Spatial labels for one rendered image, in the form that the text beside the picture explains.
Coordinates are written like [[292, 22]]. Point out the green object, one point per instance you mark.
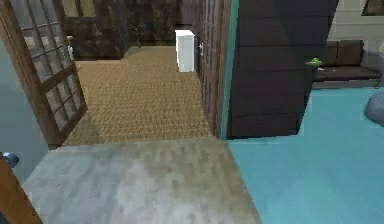
[[314, 61]]

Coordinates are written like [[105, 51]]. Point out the dark house plant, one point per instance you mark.
[[137, 35]]

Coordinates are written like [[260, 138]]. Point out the dark brown sofa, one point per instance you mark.
[[346, 63]]

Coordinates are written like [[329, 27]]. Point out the grey beanbag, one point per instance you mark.
[[376, 108]]

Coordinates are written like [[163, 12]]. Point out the round metal door knob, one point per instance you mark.
[[11, 159]]

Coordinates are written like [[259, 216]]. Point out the white cabinet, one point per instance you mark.
[[185, 50]]

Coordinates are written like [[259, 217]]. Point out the brown wooden room door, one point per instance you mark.
[[15, 196]]

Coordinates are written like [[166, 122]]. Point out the brown glass-paned room door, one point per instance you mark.
[[50, 70]]

